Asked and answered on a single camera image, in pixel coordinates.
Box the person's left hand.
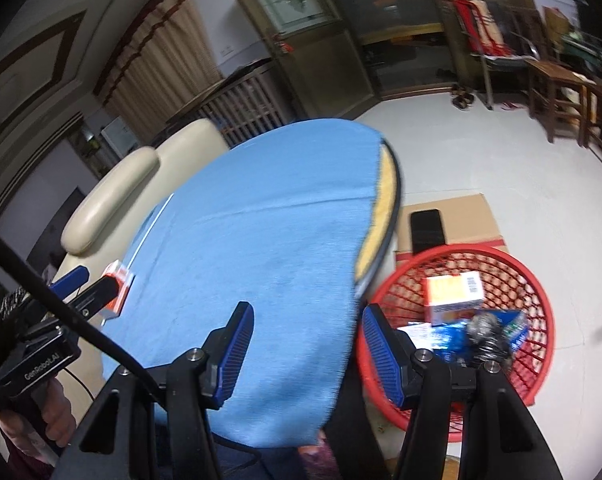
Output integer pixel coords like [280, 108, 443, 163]
[0, 378, 76, 465]

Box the wooden slatted radiator cover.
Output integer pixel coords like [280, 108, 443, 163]
[154, 58, 298, 148]

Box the beige leather sofa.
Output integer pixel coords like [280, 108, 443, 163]
[0, 117, 230, 461]

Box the black phone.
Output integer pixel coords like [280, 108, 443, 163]
[409, 209, 446, 255]

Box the beige curtain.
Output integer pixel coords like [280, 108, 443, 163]
[94, 0, 222, 143]

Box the red yellow medicine box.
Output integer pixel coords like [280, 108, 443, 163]
[423, 271, 485, 326]

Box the glass panel door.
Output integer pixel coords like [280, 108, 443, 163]
[210, 0, 538, 118]

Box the brown cardboard box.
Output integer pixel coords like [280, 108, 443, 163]
[394, 194, 508, 268]

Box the metal chair with red cloth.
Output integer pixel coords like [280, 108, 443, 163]
[446, 0, 547, 110]

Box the blue table cloth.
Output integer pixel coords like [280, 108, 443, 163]
[103, 118, 382, 448]

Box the orange white carton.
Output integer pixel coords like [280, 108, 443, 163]
[100, 260, 135, 321]

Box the white thin stick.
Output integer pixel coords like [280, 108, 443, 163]
[122, 194, 174, 268]

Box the wooden stool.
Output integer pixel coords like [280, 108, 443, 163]
[525, 58, 596, 148]

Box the black plastic bag ball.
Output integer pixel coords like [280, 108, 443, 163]
[466, 310, 511, 366]

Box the black cable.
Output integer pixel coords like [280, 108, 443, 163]
[0, 224, 168, 401]

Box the blue medicine box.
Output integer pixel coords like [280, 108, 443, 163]
[494, 310, 529, 353]

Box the blue plastic bag ball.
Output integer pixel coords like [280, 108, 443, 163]
[398, 321, 472, 365]

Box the pair of slippers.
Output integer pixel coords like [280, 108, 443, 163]
[450, 84, 476, 110]

